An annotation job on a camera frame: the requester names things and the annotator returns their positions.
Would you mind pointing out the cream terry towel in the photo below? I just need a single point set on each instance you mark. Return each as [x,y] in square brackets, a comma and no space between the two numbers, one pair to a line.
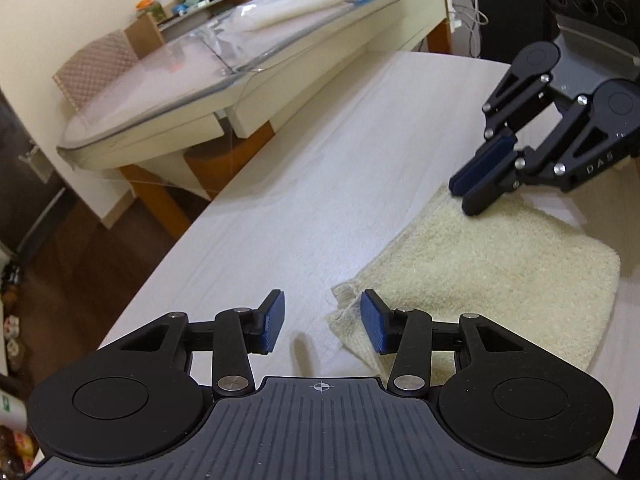
[530,272]

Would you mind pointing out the dark brown door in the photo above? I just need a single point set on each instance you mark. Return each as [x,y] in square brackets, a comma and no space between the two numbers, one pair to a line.
[27,193]

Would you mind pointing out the wooden side shelf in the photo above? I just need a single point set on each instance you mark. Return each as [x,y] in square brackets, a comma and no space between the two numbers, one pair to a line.
[145,36]

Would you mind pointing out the orange lid jar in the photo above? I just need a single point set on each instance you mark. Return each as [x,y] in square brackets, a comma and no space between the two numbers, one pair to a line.
[152,7]

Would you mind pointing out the shoes on floor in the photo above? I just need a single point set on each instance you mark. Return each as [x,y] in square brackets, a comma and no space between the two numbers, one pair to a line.
[13,350]

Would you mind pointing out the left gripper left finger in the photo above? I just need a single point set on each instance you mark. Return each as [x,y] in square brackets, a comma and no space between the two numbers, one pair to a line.
[239,333]

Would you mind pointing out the clear plastic bag with cloth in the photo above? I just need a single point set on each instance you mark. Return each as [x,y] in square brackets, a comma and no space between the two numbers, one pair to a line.
[259,14]

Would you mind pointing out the cooking oil bottles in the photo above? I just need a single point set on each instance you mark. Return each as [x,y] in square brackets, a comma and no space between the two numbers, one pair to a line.
[18,449]

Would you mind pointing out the cream dining table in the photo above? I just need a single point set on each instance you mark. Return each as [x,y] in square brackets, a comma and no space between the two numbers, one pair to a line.
[194,112]

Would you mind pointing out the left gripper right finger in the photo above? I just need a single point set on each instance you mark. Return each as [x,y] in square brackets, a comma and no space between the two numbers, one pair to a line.
[407,335]

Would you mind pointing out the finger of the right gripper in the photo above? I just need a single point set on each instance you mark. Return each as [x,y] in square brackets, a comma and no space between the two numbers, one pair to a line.
[502,179]
[486,158]

